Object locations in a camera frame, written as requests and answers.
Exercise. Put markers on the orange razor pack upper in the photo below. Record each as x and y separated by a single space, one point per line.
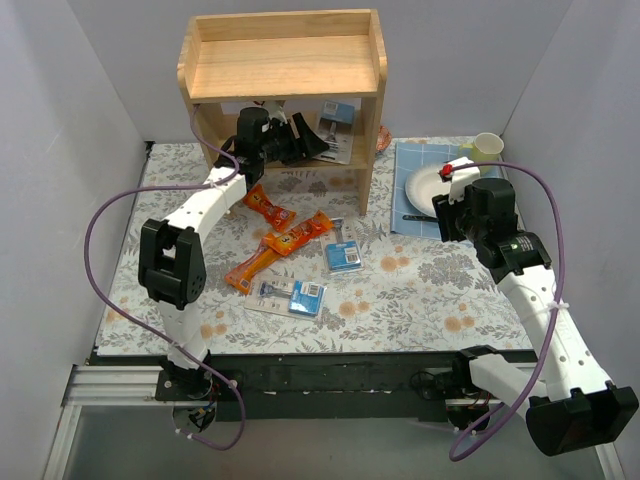
279 218

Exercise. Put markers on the orange razor pack long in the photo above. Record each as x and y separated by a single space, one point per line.
242 275

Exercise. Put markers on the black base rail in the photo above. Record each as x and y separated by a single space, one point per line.
315 385

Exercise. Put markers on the floral patterned table mat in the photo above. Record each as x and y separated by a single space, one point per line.
413 294

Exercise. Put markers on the white paper plate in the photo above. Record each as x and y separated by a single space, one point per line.
423 185

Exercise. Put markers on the blue checked cloth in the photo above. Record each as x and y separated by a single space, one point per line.
409 157

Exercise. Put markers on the yellow-green mug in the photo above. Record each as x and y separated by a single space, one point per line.
484 149

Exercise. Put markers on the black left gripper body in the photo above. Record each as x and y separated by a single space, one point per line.
292 143

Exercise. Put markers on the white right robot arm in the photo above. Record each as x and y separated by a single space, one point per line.
569 402

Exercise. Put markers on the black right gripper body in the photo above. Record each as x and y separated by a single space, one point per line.
444 218

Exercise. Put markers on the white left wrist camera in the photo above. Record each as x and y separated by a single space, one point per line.
276 110

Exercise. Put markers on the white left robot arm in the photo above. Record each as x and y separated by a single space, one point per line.
171 260

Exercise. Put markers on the blue razor blister pack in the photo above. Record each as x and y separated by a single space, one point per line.
287 297
341 248
336 126

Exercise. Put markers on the orange razor pack middle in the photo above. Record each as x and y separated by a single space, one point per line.
301 234

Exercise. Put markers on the red patterned small bowl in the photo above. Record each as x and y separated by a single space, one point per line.
384 139

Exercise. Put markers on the wooden two-tier shelf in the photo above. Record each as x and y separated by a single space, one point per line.
279 56

